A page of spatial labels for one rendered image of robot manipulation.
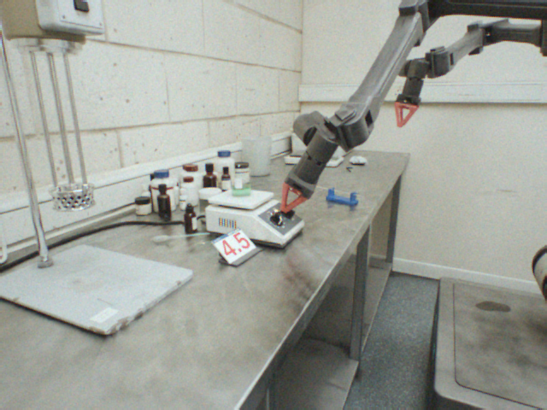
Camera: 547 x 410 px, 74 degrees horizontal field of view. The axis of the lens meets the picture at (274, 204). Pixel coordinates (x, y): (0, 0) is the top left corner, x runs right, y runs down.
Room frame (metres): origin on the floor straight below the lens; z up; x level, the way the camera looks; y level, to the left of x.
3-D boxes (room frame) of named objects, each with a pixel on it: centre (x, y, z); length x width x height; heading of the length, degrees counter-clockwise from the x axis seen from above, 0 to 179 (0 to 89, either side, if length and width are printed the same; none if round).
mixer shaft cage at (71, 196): (0.58, 0.33, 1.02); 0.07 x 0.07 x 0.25
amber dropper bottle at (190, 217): (0.83, 0.21, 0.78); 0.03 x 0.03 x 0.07
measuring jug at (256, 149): (1.51, 0.07, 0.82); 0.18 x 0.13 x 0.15; 170
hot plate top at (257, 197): (0.83, 0.08, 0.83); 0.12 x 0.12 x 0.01; 65
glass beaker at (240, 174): (0.84, 0.08, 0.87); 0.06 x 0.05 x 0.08; 17
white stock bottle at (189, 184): (1.05, 0.25, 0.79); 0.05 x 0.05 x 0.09
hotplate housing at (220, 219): (0.82, 0.05, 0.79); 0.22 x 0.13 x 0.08; 65
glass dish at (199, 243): (0.73, 0.16, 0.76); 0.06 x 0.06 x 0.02
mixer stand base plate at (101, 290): (0.57, 0.32, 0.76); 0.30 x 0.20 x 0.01; 65
